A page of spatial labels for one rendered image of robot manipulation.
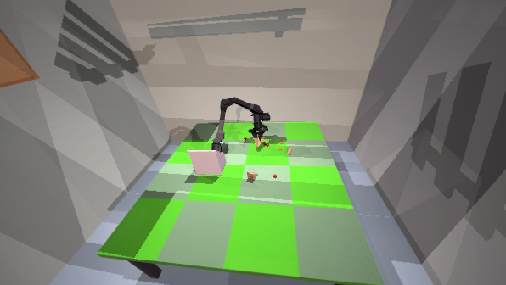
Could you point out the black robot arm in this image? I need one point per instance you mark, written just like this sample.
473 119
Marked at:
254 108

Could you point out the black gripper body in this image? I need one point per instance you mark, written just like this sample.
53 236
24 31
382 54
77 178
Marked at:
257 127

